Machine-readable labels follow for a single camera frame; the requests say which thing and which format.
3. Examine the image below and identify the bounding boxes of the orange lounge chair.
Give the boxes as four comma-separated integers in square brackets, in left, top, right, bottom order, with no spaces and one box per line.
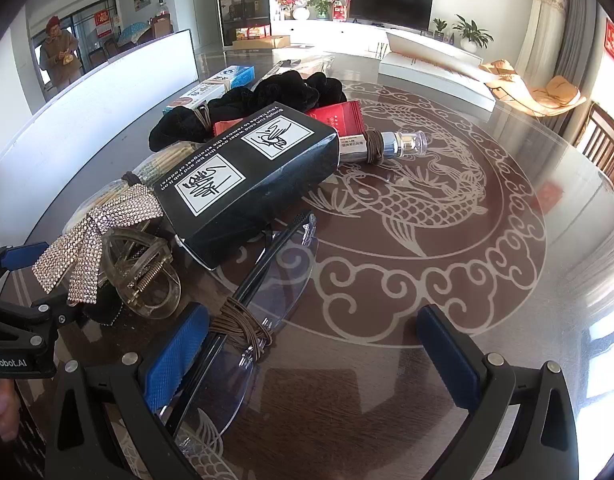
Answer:
[479,59,588,119]

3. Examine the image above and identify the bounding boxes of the red packet with white print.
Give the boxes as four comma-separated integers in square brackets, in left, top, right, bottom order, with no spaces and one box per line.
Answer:
[306,101,364,137]

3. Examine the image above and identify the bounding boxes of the grey curtain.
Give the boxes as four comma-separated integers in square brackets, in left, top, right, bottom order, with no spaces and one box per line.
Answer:
[551,0,604,112]

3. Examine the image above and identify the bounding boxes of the wooden chair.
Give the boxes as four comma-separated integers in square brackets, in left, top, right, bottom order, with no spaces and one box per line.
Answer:
[574,101,614,202]

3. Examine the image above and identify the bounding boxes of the clear hair claw clip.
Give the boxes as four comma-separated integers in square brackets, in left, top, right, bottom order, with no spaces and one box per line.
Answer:
[101,227,183,322]

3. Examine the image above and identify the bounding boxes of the red door poster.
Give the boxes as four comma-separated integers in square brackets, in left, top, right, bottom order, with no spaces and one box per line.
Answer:
[94,8,120,39]

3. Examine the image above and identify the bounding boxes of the rimless glasses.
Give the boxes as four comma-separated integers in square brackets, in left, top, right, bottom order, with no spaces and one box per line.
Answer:
[171,210,321,457]

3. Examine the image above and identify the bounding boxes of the black velvet scrunchie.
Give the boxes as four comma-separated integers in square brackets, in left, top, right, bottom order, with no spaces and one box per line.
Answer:
[148,70,347,152]

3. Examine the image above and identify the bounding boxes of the white curtain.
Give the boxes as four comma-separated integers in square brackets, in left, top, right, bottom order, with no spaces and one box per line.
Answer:
[514,0,570,92]

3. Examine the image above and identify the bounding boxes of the white television cabinet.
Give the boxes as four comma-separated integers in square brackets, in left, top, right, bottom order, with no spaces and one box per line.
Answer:
[269,19,482,60]

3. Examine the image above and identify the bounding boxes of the blue and white carton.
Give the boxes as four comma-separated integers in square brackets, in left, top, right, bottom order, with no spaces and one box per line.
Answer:
[162,65,256,114]

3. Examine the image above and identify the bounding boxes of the black printed box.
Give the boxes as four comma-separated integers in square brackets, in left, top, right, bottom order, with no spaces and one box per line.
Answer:
[159,104,340,267]

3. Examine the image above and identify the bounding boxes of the clear packet of wooden sticks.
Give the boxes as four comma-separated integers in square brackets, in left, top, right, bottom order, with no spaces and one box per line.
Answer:
[62,141,198,237]

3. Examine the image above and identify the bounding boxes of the white partition board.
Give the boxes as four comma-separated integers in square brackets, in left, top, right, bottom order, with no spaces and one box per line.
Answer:
[0,29,200,203]

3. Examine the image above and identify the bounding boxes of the person's left hand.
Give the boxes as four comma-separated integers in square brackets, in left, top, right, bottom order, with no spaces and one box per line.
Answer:
[0,379,19,433]

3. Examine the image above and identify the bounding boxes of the rhinestone bow hair tie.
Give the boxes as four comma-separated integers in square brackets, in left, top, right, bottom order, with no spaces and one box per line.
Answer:
[31,171,164,307]

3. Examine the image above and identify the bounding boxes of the dark glass display cabinet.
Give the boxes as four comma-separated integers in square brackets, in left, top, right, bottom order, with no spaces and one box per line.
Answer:
[214,0,271,47]

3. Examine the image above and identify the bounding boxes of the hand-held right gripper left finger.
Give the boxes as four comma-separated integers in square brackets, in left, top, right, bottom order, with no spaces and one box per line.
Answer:
[44,302,210,480]

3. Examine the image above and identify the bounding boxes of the black television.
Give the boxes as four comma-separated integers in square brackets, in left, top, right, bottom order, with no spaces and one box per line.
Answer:
[349,0,435,32]

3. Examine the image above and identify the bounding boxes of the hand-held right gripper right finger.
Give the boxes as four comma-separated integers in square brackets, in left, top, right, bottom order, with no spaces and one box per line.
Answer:
[418,304,580,480]

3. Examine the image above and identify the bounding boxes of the white flat box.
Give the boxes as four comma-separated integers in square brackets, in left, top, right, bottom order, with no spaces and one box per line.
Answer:
[378,31,498,112]

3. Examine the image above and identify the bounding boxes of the red flowers in white vase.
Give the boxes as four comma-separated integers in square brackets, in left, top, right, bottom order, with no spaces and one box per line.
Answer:
[274,0,311,22]

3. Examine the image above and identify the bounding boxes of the red packet with gold emblem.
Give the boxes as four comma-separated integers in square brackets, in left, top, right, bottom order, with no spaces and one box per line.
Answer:
[212,119,260,137]

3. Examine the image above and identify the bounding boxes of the large plant in white pot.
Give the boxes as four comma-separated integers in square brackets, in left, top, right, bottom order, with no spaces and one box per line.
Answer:
[452,14,494,54]

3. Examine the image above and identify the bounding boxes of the cardboard box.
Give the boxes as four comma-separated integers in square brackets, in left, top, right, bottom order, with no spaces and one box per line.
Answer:
[231,34,292,52]

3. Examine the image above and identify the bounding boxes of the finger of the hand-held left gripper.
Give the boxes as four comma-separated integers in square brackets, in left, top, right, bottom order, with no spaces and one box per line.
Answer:
[0,294,84,348]
[0,241,52,283]

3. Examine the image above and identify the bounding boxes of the green potted plant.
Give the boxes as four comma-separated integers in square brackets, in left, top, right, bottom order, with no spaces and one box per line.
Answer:
[307,0,336,22]

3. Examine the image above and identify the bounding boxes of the silver bottle with clear cap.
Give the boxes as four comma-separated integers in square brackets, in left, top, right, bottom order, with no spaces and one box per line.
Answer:
[337,130,430,166]

